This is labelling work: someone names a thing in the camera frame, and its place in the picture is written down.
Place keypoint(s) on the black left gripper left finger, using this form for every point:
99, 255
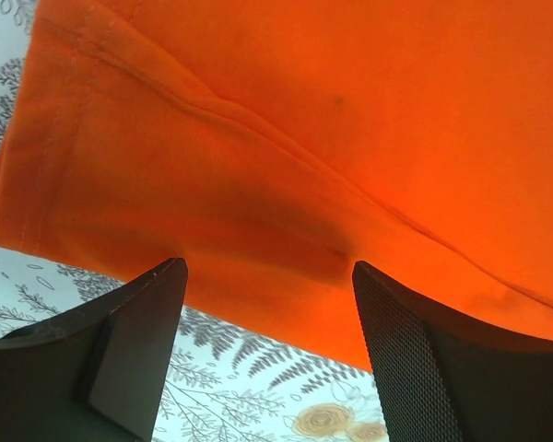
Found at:
95, 372

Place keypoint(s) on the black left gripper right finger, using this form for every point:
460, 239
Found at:
444, 376

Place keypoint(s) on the orange t shirt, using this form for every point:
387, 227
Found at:
274, 144

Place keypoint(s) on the floral patterned table mat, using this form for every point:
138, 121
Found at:
224, 383

